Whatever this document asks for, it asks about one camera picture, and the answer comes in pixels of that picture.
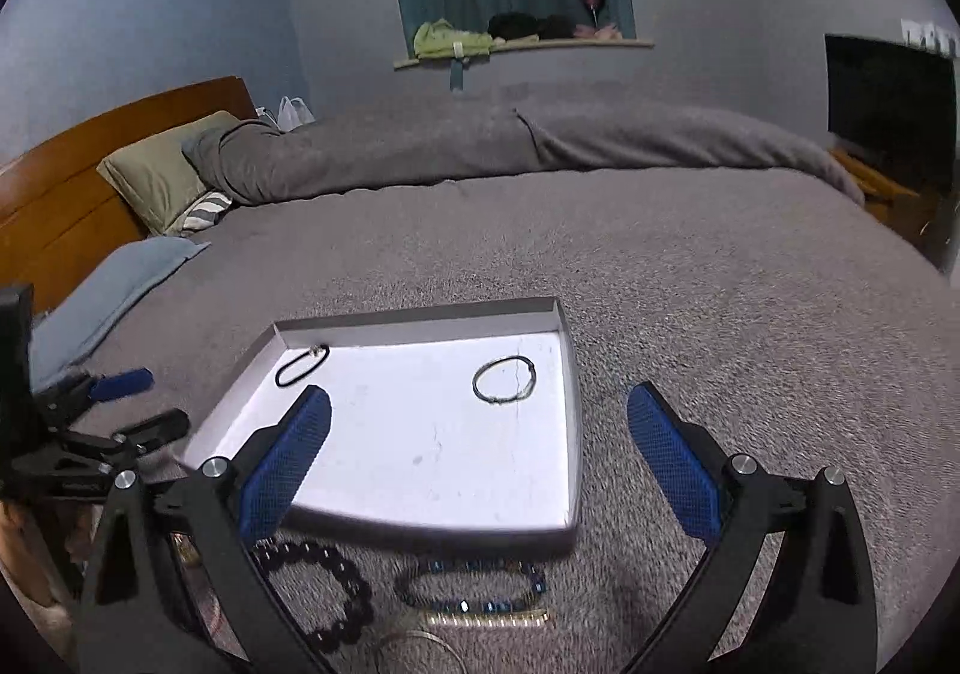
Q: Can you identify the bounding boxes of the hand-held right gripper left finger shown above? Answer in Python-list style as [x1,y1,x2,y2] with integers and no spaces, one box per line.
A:
[75,385,335,674]

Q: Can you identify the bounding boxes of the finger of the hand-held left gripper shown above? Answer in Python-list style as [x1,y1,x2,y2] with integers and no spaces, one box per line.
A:
[34,368,155,414]
[46,409,191,474]

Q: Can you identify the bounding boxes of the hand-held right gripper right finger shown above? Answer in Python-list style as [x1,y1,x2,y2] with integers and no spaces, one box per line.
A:
[626,381,878,674]

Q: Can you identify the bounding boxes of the large black bead bracelet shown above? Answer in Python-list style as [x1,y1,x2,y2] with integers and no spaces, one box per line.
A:
[251,539,374,652]

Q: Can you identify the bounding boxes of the white shallow tray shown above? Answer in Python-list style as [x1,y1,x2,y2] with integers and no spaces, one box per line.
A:
[176,296,584,559]

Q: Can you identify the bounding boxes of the blue crystal bracelet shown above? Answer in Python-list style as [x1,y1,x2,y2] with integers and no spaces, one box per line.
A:
[394,558,548,615]

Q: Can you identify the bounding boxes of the silver wire bangle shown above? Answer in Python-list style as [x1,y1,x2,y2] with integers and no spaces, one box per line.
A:
[371,629,466,674]

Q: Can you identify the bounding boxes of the gold rhinestone bracelet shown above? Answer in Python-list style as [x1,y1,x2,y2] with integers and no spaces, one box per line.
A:
[420,610,550,628]

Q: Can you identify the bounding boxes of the grey bedspread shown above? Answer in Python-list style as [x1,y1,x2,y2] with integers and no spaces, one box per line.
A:
[30,164,960,674]

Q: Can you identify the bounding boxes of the wooden headboard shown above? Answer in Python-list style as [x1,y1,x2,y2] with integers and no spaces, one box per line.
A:
[0,76,260,315]

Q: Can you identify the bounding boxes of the striped pillow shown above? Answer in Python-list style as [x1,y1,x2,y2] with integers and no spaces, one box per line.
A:
[180,190,233,236]

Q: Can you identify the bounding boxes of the thin silver bangle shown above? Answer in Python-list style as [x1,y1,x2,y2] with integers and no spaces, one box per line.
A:
[472,357,538,406]

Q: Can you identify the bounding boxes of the olive green pillow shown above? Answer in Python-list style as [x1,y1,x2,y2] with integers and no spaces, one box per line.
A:
[97,111,241,236]

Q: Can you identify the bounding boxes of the white plastic bag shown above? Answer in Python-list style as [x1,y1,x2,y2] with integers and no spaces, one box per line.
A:
[276,96,316,131]

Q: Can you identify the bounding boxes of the wooden stand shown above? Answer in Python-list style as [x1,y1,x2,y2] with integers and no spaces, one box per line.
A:
[829,149,946,247]

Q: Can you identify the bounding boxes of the grey folded duvet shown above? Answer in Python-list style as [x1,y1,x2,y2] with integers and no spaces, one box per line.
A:
[182,98,867,208]

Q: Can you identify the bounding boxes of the black monitor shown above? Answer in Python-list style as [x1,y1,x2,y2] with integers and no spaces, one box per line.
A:
[825,33,959,191]

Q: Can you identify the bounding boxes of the wooden window sill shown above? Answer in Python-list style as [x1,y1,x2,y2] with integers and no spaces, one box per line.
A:
[394,38,655,72]

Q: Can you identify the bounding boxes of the green cloth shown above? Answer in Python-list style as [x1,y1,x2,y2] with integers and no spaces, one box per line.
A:
[414,20,494,60]

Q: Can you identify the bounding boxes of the black cloth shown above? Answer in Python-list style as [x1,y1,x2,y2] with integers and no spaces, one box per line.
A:
[487,11,575,43]

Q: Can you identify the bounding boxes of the black hair tie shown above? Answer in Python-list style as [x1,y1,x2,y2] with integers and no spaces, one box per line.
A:
[274,344,331,390]

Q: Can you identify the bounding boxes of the white wall hooks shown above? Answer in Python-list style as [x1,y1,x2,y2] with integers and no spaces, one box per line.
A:
[902,17,960,56]

